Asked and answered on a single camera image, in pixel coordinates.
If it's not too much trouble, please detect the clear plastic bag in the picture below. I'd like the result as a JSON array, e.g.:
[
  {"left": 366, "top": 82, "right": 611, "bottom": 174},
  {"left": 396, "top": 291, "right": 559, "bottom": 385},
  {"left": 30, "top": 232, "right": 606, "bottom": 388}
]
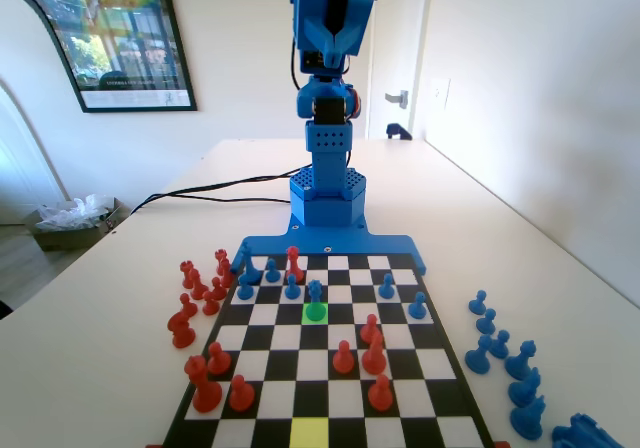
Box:
[{"left": 34, "top": 193, "right": 114, "bottom": 232}]

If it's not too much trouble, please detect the blue chess king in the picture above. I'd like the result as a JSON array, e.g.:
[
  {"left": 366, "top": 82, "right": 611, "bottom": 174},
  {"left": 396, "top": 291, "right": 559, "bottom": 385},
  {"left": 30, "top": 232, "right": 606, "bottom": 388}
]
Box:
[{"left": 237, "top": 241, "right": 262, "bottom": 285}]

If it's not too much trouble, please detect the blue chess queen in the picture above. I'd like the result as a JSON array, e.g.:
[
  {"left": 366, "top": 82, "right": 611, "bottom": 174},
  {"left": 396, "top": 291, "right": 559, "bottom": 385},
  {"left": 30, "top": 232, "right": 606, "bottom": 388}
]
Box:
[{"left": 303, "top": 280, "right": 326, "bottom": 322}]

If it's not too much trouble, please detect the blue table clamp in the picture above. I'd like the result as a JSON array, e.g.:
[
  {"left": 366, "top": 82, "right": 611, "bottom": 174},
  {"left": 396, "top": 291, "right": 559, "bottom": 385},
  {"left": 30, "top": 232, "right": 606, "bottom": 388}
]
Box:
[{"left": 385, "top": 122, "right": 414, "bottom": 142}]

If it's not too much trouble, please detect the framed poster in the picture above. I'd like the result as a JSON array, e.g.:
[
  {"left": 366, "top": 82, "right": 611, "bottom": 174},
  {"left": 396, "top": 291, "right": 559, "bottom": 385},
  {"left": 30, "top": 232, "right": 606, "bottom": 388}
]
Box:
[{"left": 0, "top": 0, "right": 199, "bottom": 114}]

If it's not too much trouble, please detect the red piece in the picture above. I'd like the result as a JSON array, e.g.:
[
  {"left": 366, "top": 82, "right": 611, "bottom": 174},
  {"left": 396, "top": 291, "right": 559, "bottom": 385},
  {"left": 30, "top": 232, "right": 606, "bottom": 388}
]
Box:
[{"left": 284, "top": 246, "right": 306, "bottom": 284}]

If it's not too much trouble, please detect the cardboard box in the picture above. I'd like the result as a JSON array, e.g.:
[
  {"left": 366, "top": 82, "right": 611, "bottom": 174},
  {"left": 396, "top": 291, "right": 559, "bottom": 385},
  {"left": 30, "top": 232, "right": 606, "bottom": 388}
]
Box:
[{"left": 27, "top": 196, "right": 132, "bottom": 252}]

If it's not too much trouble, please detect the black camera cable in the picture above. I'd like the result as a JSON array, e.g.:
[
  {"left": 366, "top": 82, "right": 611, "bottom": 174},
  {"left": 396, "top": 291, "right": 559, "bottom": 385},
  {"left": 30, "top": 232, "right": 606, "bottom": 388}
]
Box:
[{"left": 290, "top": 47, "right": 304, "bottom": 92}]

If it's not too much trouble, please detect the white door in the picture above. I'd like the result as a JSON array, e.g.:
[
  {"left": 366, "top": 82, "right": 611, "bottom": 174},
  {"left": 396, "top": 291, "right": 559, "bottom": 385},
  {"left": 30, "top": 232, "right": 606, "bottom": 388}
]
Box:
[{"left": 367, "top": 0, "right": 431, "bottom": 142}]

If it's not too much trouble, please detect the black power cable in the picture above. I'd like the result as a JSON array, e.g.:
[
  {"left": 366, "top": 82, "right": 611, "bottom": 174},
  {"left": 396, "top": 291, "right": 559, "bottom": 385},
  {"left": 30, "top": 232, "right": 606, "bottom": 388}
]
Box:
[
  {"left": 130, "top": 167, "right": 306, "bottom": 215},
  {"left": 149, "top": 193, "right": 292, "bottom": 204}
]

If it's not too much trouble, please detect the blue chess rook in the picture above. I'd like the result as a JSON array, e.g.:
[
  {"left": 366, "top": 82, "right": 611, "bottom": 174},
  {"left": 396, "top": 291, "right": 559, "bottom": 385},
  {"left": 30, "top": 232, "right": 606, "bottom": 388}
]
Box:
[{"left": 551, "top": 412, "right": 626, "bottom": 448}]

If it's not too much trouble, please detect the blue chess knight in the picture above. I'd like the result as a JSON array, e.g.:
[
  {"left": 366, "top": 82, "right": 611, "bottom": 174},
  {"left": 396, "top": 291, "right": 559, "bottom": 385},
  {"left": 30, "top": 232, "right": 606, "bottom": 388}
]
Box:
[
  {"left": 509, "top": 392, "right": 547, "bottom": 441},
  {"left": 508, "top": 366, "right": 543, "bottom": 409}
]

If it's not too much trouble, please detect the black and white chessboard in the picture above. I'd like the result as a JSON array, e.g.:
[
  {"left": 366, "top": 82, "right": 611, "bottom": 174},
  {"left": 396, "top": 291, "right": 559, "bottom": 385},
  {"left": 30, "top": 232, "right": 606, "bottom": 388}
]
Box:
[{"left": 159, "top": 252, "right": 496, "bottom": 448}]

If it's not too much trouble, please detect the blue base plate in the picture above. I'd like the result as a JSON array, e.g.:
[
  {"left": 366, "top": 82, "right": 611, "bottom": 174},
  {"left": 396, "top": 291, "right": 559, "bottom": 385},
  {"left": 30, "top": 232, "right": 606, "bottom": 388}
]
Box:
[{"left": 232, "top": 215, "right": 429, "bottom": 275}]

